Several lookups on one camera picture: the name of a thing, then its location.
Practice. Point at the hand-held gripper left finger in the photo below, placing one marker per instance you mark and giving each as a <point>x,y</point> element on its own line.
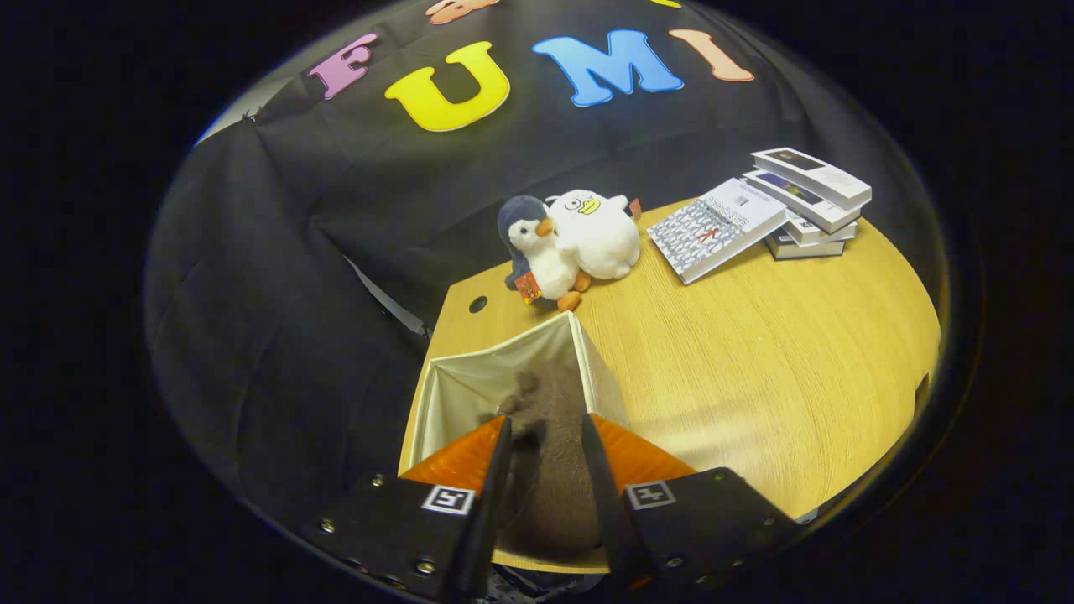
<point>487,520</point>

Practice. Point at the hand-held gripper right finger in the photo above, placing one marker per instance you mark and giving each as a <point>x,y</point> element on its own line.
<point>612,520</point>

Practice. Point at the brown fuzzy slipper shoe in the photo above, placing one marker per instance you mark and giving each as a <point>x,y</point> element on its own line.
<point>550,470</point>

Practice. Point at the beige fabric storage box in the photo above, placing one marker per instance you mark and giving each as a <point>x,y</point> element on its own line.
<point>470,386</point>

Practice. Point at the grey penguin plush toy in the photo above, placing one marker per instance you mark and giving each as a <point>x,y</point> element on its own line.
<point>541,256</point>

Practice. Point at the white duck plush toy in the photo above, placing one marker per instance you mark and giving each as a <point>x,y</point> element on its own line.
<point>600,239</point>

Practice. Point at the patterned cover white book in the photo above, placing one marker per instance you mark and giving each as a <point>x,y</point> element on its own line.
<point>713,231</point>

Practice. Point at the dark grey book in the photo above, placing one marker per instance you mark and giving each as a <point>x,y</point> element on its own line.
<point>805,249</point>

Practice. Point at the thin white book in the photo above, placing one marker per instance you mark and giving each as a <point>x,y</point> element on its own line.
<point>826,231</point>

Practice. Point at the white book blue photo cover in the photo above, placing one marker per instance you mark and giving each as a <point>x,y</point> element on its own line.
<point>805,201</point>

